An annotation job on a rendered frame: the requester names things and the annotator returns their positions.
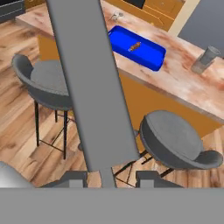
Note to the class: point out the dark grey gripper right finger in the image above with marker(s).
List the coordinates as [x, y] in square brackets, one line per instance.
[147, 176]

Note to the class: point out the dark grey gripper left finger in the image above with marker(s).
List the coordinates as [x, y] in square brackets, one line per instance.
[76, 176]

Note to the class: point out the orange dining counter base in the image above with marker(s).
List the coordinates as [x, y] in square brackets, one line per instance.
[151, 102]

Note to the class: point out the blue tray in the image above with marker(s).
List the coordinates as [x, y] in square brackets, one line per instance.
[145, 54]

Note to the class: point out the brown kebab skewer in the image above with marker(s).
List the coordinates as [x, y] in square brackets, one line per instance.
[134, 46]

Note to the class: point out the grey bar stool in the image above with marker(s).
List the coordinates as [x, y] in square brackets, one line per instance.
[172, 140]
[46, 81]

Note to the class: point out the white rounded object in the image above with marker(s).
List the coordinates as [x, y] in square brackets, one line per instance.
[11, 176]

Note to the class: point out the grey drinking glass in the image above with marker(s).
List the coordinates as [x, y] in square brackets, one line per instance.
[205, 59]

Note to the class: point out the small grey metal utensil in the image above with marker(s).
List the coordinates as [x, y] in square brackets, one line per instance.
[116, 15]

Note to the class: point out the orange cupboard run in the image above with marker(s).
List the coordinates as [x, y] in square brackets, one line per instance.
[159, 11]

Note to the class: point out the black appliance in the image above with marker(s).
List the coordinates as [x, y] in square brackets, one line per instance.
[134, 3]

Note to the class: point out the dark grey appliance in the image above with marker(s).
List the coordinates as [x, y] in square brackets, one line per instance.
[10, 8]

